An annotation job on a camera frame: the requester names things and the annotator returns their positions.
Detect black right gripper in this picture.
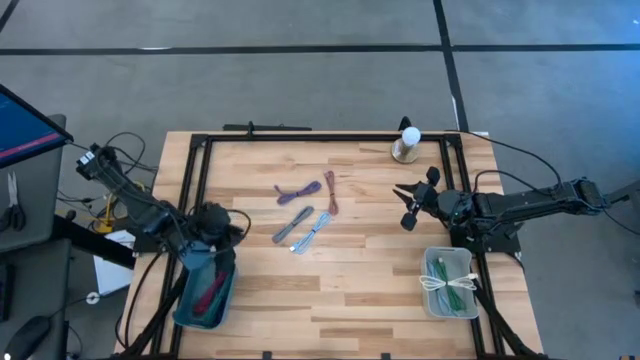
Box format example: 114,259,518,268
393,166,454,233

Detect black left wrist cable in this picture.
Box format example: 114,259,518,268
219,208,252,254

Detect black keyboard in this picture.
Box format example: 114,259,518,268
0,262,14,321

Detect long black power cable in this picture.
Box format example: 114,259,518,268
444,129,565,187

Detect grey braided USB cable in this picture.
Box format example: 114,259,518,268
271,205,315,245

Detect monitor with blue screen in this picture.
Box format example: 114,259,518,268
0,83,75,170

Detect green USB cable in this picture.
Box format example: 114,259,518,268
432,257,467,314

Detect black handled scissors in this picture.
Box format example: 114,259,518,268
0,171,27,232

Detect black mount bar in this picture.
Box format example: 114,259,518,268
223,121,314,134

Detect dark grey desk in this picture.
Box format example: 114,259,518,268
0,238,71,360

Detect white USB cable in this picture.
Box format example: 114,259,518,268
418,272,480,293

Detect yellow cable coil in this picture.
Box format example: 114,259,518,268
94,192,119,235

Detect light grey plastic bin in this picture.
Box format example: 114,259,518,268
420,245,480,320

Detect light blue USB cable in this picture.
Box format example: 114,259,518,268
288,211,333,255

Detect black computer mouse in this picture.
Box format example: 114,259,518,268
3,314,53,360

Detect black floor cable loop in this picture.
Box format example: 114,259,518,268
602,192,640,239

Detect purple USB cable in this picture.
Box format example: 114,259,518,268
273,180,323,206

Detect teal plastic bin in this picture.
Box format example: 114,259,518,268
171,253,237,332

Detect thin black floor cable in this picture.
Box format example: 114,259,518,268
104,131,159,176

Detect white bulb table lamp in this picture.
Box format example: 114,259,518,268
390,126,422,165

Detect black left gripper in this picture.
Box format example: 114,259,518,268
191,201,246,282

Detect brown USB cable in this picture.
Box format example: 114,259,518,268
323,170,340,217

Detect black support beam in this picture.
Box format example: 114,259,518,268
52,214,137,271

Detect maroon USB cable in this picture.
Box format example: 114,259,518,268
193,270,229,316

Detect white paper sheet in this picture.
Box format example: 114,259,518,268
93,229,136,296

